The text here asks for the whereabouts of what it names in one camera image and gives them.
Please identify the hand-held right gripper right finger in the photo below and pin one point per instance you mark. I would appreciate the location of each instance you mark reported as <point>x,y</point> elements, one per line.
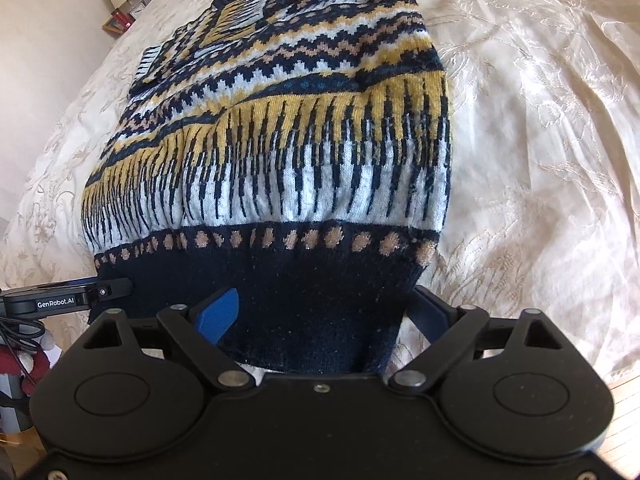
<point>430,312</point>

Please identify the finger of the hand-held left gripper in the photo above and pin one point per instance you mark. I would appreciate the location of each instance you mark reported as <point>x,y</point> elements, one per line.
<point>112,289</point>

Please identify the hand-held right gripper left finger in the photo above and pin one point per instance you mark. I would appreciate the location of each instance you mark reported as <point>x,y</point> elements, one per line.
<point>220,312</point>

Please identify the navy yellow white patterned sweater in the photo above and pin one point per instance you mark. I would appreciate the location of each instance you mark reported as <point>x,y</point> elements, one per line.
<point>300,160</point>

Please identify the dark red cloth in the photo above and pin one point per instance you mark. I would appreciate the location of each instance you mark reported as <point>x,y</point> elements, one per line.
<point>12,360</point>

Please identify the bed with white embroidered bedspread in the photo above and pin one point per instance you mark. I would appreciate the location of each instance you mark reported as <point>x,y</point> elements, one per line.
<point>525,135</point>

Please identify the small red object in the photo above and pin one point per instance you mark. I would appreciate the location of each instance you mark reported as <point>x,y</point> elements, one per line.
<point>124,17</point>

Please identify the small white clock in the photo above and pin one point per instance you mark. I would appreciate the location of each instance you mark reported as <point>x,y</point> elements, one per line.
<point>137,8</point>

